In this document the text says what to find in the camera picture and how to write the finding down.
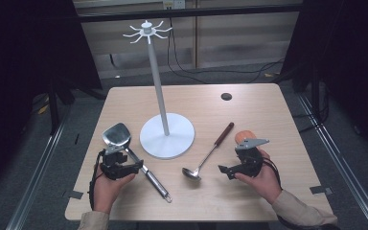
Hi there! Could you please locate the person's right hand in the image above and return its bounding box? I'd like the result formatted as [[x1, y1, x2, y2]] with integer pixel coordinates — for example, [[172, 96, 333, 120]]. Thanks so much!
[[234, 148, 284, 205]]

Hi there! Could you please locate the hand-held gripper black cable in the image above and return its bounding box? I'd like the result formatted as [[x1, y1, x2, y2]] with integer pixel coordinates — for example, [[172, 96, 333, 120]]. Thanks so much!
[[88, 149, 107, 211], [262, 156, 341, 230]]

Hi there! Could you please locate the black horizontal bar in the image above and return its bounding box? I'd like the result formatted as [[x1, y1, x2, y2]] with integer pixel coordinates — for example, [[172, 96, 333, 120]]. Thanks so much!
[[76, 3, 303, 23]]

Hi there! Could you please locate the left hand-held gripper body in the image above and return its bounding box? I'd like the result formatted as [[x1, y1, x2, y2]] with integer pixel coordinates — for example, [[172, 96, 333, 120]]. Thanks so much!
[[100, 143, 132, 180]]

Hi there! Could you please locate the white utensil stand with hooks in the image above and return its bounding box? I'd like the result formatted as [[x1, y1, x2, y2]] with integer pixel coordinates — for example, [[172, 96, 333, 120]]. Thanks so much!
[[123, 19, 196, 160]]

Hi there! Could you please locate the black floor cable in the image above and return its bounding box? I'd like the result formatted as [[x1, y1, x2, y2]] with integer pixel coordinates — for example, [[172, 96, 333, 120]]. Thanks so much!
[[171, 18, 286, 84], [166, 18, 209, 85]]

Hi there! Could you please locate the orange round object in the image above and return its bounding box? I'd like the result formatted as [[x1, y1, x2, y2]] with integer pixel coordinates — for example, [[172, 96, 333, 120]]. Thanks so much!
[[234, 129, 257, 145]]

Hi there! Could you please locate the steel ladle with brown handle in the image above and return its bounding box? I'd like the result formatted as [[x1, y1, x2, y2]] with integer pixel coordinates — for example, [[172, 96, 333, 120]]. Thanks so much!
[[181, 122, 235, 182]]

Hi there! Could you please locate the left hand-held gripper black cable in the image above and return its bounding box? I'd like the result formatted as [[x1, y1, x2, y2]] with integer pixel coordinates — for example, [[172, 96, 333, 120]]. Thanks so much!
[[88, 149, 107, 211]]

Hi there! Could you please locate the person's left hand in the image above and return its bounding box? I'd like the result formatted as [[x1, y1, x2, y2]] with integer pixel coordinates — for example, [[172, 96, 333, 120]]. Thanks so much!
[[92, 164, 137, 215]]

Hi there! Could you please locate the black stand leg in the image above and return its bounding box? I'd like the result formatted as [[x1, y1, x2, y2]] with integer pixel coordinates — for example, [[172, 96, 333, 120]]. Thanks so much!
[[310, 63, 321, 120], [47, 80, 60, 135]]

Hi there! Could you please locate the grey tape piece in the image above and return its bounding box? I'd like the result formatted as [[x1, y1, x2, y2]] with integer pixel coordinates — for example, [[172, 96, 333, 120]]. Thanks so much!
[[310, 185, 334, 196], [61, 190, 84, 200]]

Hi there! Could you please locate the white wall outlet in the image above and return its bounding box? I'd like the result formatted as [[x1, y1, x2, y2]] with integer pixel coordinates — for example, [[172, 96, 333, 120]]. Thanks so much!
[[162, 0, 186, 10]]

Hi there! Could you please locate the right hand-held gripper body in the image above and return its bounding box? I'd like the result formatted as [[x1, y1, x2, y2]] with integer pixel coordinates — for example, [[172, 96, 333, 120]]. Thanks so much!
[[235, 138, 270, 178]]

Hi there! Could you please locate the metal floor rail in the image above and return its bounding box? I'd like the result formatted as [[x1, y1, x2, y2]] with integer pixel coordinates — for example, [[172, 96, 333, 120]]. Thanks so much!
[[5, 104, 73, 230], [296, 92, 368, 230]]

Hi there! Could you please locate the right hand-held gripper black cable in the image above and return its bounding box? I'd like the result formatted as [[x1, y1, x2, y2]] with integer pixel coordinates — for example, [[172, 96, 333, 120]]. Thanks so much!
[[262, 156, 341, 230]]

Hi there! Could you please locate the dark curtain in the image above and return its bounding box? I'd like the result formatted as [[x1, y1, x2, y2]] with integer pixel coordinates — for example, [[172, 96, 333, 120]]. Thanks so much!
[[281, 0, 368, 161], [0, 0, 103, 193]]

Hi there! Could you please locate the steel spatula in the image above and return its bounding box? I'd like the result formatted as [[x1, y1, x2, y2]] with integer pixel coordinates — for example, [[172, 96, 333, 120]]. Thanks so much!
[[102, 123, 173, 204]]

